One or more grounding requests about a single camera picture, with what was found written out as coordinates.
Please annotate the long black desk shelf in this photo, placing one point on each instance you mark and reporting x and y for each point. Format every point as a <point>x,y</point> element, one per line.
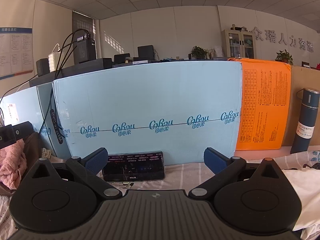
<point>82,66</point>

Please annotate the printed striped bedsheet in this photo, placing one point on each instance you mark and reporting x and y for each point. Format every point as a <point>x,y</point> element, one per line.
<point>185,175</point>

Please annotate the green potted plant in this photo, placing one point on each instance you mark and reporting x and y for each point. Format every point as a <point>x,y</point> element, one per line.
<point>284,56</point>
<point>198,52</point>

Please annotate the tall black monitor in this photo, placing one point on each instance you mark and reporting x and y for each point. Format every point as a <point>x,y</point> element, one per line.
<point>145,52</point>

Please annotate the blue bordered wall poster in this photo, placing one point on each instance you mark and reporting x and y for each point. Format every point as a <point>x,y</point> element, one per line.
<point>15,52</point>

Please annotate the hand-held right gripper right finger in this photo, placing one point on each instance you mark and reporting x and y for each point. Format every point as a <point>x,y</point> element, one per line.
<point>214,160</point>

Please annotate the large light blue box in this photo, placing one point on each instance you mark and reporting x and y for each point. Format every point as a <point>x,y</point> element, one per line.
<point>150,97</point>

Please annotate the pink cloth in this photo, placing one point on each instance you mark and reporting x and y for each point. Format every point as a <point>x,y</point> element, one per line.
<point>12,165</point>

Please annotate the light blue box red label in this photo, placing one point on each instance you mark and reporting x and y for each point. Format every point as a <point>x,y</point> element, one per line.
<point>22,110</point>

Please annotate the grey wall lettering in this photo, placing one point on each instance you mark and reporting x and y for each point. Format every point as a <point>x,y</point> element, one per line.
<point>282,38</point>

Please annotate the black smartphone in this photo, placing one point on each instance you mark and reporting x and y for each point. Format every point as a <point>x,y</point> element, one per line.
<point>133,167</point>

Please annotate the small black monitor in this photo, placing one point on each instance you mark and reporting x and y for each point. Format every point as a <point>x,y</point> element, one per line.
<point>122,58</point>

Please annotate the brown cardboard box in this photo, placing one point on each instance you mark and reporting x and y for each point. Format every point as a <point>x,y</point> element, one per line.
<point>297,80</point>

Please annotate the clear plastic container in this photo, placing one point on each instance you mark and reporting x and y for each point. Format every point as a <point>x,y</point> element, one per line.
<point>55,61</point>

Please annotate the dark blue vacuum bottle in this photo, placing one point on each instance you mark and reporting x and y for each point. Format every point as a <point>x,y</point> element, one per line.
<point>303,125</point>

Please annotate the small black speaker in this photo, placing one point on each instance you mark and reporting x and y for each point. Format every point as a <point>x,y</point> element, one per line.
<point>42,67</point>

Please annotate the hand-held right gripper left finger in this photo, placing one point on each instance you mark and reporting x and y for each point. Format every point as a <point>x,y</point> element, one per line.
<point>96,160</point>

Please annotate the black device box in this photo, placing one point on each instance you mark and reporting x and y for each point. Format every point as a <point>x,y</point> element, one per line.
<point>83,50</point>

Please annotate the beige glass door cabinet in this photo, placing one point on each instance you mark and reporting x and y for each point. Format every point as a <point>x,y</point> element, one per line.
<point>238,43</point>

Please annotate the white and black garment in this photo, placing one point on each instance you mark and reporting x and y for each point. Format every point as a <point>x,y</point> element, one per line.
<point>303,192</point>

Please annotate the orange cardboard box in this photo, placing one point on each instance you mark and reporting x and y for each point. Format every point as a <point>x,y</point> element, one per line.
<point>265,105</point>

